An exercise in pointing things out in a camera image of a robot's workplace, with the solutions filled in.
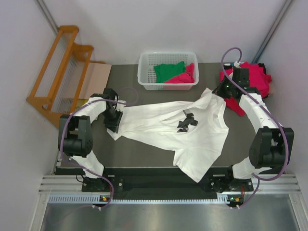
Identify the white t-shirt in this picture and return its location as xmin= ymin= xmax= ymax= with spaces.
xmin=107 ymin=89 xmax=229 ymax=182

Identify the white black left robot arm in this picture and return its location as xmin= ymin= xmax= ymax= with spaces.
xmin=58 ymin=88 xmax=123 ymax=191

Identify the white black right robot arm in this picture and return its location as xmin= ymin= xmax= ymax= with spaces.
xmin=213 ymin=67 xmax=294 ymax=191

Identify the stack of folded pink shirts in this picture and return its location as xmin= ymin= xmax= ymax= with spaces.
xmin=220 ymin=62 xmax=272 ymax=116

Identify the black folded shirt under stack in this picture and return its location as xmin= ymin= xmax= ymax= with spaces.
xmin=257 ymin=63 xmax=267 ymax=75

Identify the pink t-shirt in basket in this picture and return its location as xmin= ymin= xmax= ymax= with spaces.
xmin=164 ymin=63 xmax=195 ymax=84

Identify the brown cardboard sheet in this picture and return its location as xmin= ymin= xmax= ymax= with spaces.
xmin=79 ymin=62 xmax=112 ymax=100

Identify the white plastic laundry basket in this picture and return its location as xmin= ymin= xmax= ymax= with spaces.
xmin=137 ymin=51 xmax=199 ymax=90

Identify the green t-shirt in basket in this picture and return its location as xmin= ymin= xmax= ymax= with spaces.
xmin=154 ymin=61 xmax=185 ymax=83

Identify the orange wooden rack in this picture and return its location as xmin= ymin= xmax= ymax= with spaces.
xmin=26 ymin=26 xmax=93 ymax=128

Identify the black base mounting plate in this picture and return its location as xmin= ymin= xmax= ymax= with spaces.
xmin=81 ymin=167 xmax=254 ymax=200

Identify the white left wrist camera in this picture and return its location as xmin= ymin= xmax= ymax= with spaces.
xmin=116 ymin=100 xmax=127 ymax=110

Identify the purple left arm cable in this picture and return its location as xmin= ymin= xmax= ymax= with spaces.
xmin=59 ymin=87 xmax=139 ymax=209

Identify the aluminium frame rail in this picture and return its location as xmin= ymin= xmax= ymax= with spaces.
xmin=38 ymin=174 xmax=301 ymax=205

